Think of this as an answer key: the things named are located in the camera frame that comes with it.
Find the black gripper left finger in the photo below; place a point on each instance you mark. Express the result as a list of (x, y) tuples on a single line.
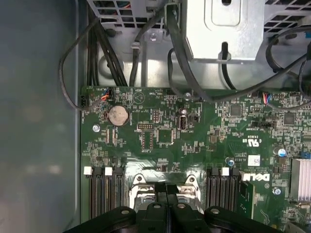
[(160, 213)]

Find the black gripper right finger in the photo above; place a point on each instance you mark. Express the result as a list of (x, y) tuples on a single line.
[(181, 216)]

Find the metal socket cover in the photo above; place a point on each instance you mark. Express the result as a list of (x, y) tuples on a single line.
[(134, 197)]

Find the CPU socket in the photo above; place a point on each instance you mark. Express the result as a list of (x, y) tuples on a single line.
[(139, 178)]

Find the black RAM slot bank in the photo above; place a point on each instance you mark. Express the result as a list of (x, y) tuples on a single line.
[(119, 191), (215, 189)]

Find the green motherboard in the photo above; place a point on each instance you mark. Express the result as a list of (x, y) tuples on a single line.
[(194, 145)]

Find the internal USB port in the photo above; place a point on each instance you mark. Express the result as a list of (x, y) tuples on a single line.
[(183, 122)]

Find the round coin battery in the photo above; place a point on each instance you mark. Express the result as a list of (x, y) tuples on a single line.
[(118, 115)]

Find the silver chipset heat sink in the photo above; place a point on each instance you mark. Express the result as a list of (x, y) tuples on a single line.
[(301, 179)]

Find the black open PC case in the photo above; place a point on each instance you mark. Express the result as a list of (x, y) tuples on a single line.
[(36, 121)]

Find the silver metal drive cage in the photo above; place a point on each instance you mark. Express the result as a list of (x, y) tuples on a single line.
[(226, 41)]

